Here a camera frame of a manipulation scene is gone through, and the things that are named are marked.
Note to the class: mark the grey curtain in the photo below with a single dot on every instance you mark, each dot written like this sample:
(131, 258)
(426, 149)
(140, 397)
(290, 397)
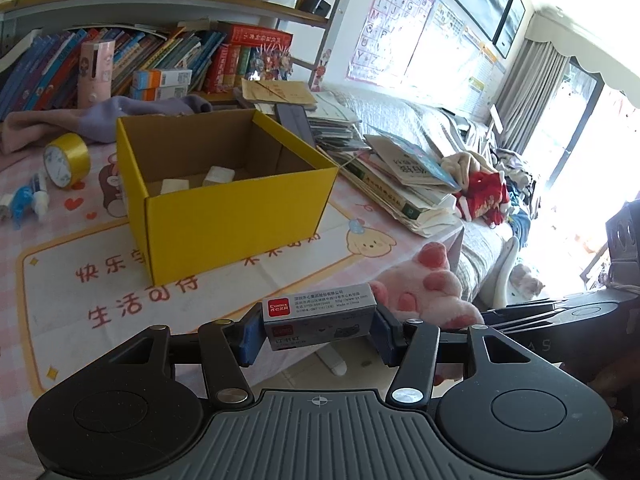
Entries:
(530, 100)

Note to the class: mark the stack of thin booklets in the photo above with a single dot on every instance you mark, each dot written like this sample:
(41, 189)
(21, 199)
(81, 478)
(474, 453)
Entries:
(335, 125)

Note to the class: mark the white power adapter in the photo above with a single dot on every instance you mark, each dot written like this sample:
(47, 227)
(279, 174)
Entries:
(218, 176)

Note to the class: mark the purple cloth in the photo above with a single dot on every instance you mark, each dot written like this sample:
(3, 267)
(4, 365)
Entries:
(135, 107)

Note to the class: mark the grey covered sofa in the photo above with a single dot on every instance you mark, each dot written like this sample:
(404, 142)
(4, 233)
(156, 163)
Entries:
(425, 125)

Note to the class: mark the pink plush toy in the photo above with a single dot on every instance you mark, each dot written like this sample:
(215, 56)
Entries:
(440, 280)

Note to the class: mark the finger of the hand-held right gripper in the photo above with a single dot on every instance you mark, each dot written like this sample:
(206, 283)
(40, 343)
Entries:
(530, 321)
(525, 307)

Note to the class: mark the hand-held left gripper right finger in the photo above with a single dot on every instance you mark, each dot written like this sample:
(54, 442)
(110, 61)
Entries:
(382, 335)

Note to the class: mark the yellow tape roll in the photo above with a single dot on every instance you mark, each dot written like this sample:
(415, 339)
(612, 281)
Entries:
(67, 160)

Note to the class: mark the cream blanket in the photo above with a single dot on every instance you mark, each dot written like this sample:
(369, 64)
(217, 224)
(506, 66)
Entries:
(465, 162)

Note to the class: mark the pile of workbooks and papers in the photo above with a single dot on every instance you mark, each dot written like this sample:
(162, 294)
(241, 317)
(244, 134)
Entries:
(405, 180)

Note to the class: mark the red and white garment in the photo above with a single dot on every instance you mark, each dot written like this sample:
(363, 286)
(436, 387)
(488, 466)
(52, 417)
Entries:
(485, 195)

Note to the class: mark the red boxed book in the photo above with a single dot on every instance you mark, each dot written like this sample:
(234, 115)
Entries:
(219, 67)
(234, 65)

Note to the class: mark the calendar wall poster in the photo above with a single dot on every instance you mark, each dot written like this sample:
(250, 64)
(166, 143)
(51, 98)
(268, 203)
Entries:
(465, 55)

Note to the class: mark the pink cartoon tumbler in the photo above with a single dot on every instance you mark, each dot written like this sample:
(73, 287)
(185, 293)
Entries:
(96, 75)

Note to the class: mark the pink cloth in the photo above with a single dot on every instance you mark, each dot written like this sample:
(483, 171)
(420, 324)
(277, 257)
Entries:
(30, 130)

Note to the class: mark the orange and white carton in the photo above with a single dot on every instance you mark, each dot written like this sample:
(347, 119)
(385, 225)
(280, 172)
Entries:
(161, 77)
(157, 93)

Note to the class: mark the brown paper envelope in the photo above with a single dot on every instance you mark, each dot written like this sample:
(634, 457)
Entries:
(277, 91)

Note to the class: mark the small grey staple box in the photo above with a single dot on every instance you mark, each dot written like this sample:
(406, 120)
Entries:
(320, 315)

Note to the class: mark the white bookshelf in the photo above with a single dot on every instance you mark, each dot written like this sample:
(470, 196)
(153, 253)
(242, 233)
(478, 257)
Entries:
(150, 10)

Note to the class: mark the row of blue picture books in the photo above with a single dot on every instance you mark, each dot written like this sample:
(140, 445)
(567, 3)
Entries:
(50, 60)

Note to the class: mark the white scalloped curtain valance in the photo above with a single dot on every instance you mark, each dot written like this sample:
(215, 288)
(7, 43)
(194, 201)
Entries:
(590, 45)

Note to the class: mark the thick red dictionary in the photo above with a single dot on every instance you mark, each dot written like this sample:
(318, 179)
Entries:
(260, 37)

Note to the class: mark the alphabet wall poster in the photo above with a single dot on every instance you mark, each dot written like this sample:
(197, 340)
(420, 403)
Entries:
(385, 25)

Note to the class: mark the colourful character standee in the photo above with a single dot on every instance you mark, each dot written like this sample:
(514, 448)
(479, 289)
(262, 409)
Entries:
(270, 62)

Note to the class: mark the small black device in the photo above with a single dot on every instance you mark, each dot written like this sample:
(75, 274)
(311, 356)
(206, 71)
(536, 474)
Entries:
(317, 4)

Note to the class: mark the cream power adapter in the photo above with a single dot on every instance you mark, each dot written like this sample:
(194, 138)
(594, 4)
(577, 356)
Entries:
(175, 186)

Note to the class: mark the yellow cardboard box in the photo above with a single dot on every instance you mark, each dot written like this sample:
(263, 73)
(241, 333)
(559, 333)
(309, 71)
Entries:
(225, 230)

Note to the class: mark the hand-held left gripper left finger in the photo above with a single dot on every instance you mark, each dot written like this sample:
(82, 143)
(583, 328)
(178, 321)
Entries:
(248, 337)

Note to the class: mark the cartoon deer sticker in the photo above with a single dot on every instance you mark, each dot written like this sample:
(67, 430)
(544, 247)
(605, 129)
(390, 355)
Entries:
(325, 65)

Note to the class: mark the pile of mixed clothes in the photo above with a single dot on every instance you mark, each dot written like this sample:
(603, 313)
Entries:
(520, 175)

